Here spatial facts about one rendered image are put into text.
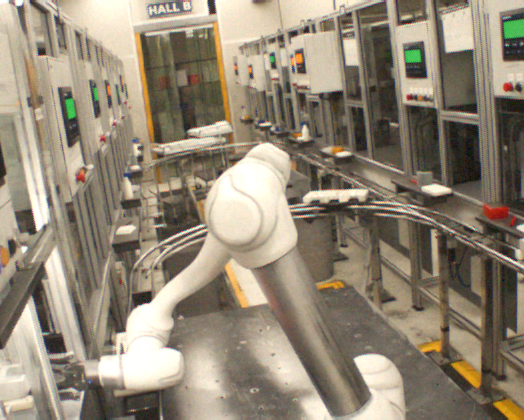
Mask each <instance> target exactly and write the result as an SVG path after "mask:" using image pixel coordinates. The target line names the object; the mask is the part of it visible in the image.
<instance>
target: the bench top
mask: <svg viewBox="0 0 524 420"><path fill-rule="evenodd" d="M320 293H321V295H322V297H323V299H324V301H325V303H326V305H327V307H328V311H329V312H330V314H331V316H332V318H333V320H334V321H335V323H336V325H337V327H338V329H339V331H340V333H341V335H342V337H343V339H344V341H345V343H346V344H347V345H348V347H349V349H350V351H351V355H352V357H353V359H355V358H357V357H359V356H363V355H370V354H379V355H382V356H384V357H385V358H386V359H388V360H390V361H392V362H393V363H394V365H395V366H396V368H397V369H398V370H397V371H398V372H399V373H400V375H401V377H402V381H403V385H404V387H403V392H404V399H405V406H406V408H405V416H406V420H491V418H490V417H489V416H488V415H486V414H485V412H484V411H483V410H482V409H480V408H479V406H478V405H477V404H476V403H475V402H473V401H472V399H471V398H470V397H469V396H468V395H466V394H465V392H464V391H463V390H462V389H461V388H458V386H457V385H456V384H455V383H454V382H453V381H451V379H450V378H449V377H448V376H446V375H445V374H444V373H443V371H442V370H441V369H440V368H439V367H438V366H437V365H436V364H434V363H433V362H432V360H431V359H430V358H429V357H427V356H426V355H425V354H424V353H423V352H422V351H421V350H420V349H419V348H418V347H417V346H416V344H414V343H413V342H412V341H411V340H410V339H409V338H408V337H407V336H406V335H405V334H404V332H403V331H401V330H400V329H398V328H397V326H396V325H395V324H394V323H393V322H392V321H391V320H390V318H389V317H388V316H387V315H385V314H384V313H383V312H381V311H380V310H379V309H378V308H377V307H376V306H375V305H374V304H373V303H372V302H371V301H370V300H369V299H368V297H367V296H366V295H365V294H364V293H363V292H362V291H361V290H360V289H359V288H358V287H357V286H356V285H355V284H354V285H352V286H347V287H342V288H338V289H333V290H328V291H323V292H320ZM225 314H228V316H225ZM173 323H174V326H173V329H172V332H171V334H170V338H169V342H168V344H167V345H166V349H172V350H175V351H178V352H180V353H181V354H182V355H183V360H184V365H185V371H186V372H185V377H184V380H183V381H182V382H181V383H179V384H177V385H175V386H172V387H167V388H165V389H164V392H162V401H163V405H164V410H163V411H164V420H324V418H325V415H326V412H327V409H326V407H325V405H324V403H323V402H322V400H321V399H320V397H319V395H318V393H317V391H316V390H315V388H314V386H313V385H312V383H311V381H310V378H309V376H308V374H307V372H306V371H305V369H304V367H303V365H302V363H301V362H300V360H299V359H298V357H297V355H296V353H295V351H294V349H293V347H292V345H291V344H290V342H289V341H288V339H287V337H286V335H285V333H284V331H283V330H282V328H281V326H280V324H279V322H278V320H277V318H276V316H275V315H274V313H273V311H272V309H271V307H270V305H269V303H268V302H267V303H263V304H258V305H253V306H247V307H242V308H237V309H232V310H227V311H222V312H217V313H212V314H207V315H202V316H192V317H187V318H183V319H178V320H173ZM261 329H263V331H262V332H260V331H259V330H261ZM272 353H275V355H274V356H272V355H271V354H272ZM122 401H123V397H121V398H116V397H115V393H114V391H111V393H110V400H109V414H108V420H110V419H114V418H116V419H118V418H122V412H123V405H122ZM148 403H151V404H152V403H157V393H156V394H154V393H151V394H148V395H143V396H139V397H136V396H135V397H131V398H128V404H127V407H131V406H134V407H136V406H139V405H143V404H148Z"/></svg>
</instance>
